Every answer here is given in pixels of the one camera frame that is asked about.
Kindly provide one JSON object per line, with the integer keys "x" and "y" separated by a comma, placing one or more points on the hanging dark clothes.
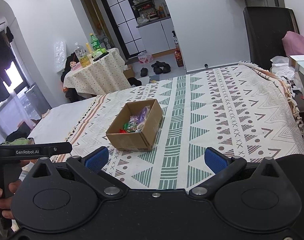
{"x": 1, "y": 62}

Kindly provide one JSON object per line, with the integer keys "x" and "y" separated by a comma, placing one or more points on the kitchen shelf with bottles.
{"x": 147, "y": 10}

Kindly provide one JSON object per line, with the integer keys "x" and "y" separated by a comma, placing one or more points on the small yellow bottle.
{"x": 88, "y": 48}

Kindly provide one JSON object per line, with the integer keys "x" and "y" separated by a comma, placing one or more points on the person's left hand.
{"x": 3, "y": 203}

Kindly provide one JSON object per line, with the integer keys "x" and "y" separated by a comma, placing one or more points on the dark green candy packet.
{"x": 127, "y": 125}

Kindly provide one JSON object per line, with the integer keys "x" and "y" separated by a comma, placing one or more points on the round table with dotted tablecloth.
{"x": 97, "y": 77}

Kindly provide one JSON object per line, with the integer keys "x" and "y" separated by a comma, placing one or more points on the green soda bottle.
{"x": 93, "y": 43}

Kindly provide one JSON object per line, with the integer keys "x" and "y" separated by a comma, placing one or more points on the patterned fringed blanket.
{"x": 204, "y": 105}

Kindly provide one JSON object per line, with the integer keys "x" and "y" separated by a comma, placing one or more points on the white kitchen cabinet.
{"x": 154, "y": 35}

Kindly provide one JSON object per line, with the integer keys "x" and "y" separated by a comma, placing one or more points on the glass pane door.
{"x": 122, "y": 22}

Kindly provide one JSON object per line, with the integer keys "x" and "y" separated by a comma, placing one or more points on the pink box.
{"x": 75, "y": 66}

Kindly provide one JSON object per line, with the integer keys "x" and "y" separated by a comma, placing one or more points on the small brown carton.
{"x": 128, "y": 71}

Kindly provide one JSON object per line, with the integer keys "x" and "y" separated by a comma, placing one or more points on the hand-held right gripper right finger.
{"x": 215, "y": 160}

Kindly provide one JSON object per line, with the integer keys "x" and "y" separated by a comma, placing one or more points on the pink pillow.
{"x": 295, "y": 43}

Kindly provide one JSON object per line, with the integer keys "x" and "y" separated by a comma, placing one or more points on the bubble wrap sheet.
{"x": 59, "y": 55}

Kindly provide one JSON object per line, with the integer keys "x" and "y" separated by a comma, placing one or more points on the light green quilt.
{"x": 17, "y": 141}

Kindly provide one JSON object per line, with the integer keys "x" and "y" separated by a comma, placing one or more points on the black chair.
{"x": 266, "y": 35}

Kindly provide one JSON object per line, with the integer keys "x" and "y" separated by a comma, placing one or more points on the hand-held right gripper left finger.
{"x": 95, "y": 158}

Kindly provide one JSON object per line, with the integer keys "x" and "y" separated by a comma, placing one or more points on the black spray bottle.
{"x": 174, "y": 40}

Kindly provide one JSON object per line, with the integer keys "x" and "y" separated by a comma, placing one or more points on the black slipper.
{"x": 157, "y": 64}
{"x": 143, "y": 72}
{"x": 158, "y": 70}
{"x": 166, "y": 68}

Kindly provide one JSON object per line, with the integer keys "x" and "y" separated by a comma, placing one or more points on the white bed sheet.
{"x": 59, "y": 120}

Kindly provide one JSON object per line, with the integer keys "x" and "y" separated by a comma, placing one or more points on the pink water bottle pack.
{"x": 145, "y": 57}

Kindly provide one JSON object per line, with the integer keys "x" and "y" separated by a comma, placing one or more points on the brown cardboard box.
{"x": 132, "y": 140}

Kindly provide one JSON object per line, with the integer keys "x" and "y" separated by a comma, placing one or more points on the clear bottle with yellow liquid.
{"x": 82, "y": 57}

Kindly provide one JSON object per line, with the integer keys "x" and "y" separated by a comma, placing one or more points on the black clothes pile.
{"x": 67, "y": 75}

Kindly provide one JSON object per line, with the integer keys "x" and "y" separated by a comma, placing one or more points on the white plastic bag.
{"x": 281, "y": 70}

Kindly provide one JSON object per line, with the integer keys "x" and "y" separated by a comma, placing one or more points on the red brown drink bottle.
{"x": 178, "y": 57}

